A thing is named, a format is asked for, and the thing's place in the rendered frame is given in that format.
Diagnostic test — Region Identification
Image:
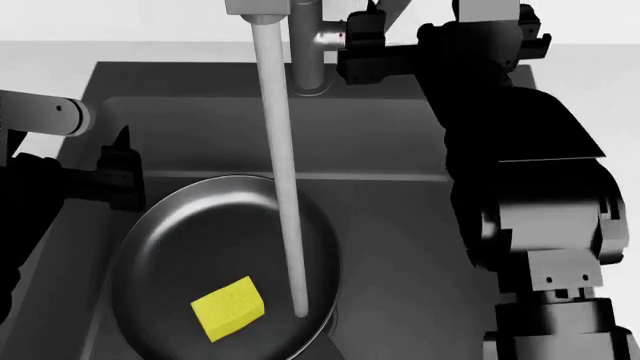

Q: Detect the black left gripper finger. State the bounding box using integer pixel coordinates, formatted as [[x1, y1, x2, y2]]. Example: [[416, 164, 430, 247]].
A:
[[116, 124, 135, 152]]

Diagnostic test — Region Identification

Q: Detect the dark non-stick frying pan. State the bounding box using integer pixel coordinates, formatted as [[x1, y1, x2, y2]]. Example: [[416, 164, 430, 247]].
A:
[[109, 174, 362, 360]]

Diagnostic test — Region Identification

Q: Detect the yellow sponge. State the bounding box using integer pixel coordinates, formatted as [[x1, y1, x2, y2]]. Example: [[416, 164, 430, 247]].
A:
[[189, 275, 267, 344]]

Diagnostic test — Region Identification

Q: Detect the dark grey kitchen sink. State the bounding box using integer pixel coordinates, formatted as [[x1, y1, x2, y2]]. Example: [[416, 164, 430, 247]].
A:
[[8, 60, 537, 360]]

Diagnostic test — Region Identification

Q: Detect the white water stream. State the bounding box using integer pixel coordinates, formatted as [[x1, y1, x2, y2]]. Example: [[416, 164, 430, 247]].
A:
[[251, 22, 312, 319]]

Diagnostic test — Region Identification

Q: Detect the grey metal faucet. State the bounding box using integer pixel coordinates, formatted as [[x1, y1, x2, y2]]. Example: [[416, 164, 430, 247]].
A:
[[224, 0, 352, 99]]

